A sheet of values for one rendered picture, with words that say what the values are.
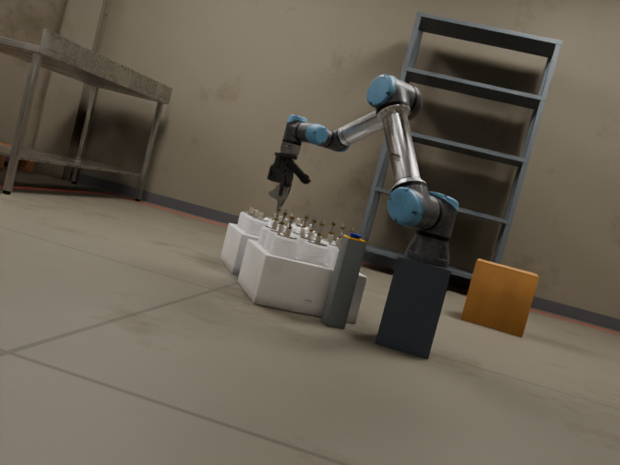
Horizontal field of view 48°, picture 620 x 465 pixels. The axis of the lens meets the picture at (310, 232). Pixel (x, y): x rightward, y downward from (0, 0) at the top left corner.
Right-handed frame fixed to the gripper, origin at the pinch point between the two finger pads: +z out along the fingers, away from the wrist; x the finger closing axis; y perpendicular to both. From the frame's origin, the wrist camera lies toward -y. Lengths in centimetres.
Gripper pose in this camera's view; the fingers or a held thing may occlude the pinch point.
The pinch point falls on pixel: (280, 205)
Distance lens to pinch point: 274.2
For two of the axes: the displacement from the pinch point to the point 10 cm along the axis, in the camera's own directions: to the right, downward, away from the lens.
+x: -3.0, -0.1, -9.5
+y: -9.2, -2.6, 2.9
